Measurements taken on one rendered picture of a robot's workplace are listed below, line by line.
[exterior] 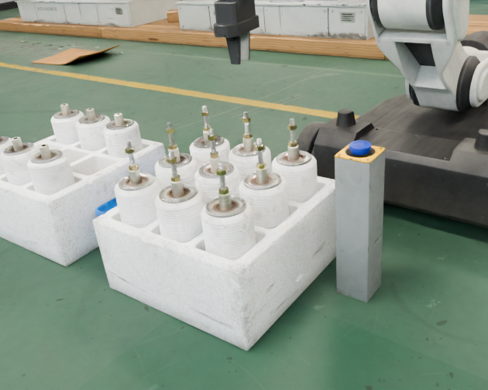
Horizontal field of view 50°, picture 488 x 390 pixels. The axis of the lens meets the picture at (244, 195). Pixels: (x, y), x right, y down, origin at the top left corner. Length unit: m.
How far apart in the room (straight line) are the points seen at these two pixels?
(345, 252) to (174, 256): 0.34
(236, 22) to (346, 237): 0.47
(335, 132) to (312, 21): 1.85
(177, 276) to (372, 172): 0.41
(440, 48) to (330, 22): 1.91
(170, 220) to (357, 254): 0.37
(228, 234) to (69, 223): 0.52
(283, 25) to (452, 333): 2.52
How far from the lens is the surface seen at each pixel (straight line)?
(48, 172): 1.31
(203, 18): 3.71
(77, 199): 1.33
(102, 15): 4.53
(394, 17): 1.21
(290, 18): 3.26
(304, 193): 1.11
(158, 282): 1.08
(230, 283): 0.93
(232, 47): 1.10
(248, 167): 1.15
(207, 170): 1.10
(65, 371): 1.08
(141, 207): 1.08
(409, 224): 1.37
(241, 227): 0.93
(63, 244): 1.34
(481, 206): 1.27
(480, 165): 1.25
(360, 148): 0.96
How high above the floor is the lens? 0.71
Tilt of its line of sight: 27 degrees down
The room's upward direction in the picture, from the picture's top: 6 degrees counter-clockwise
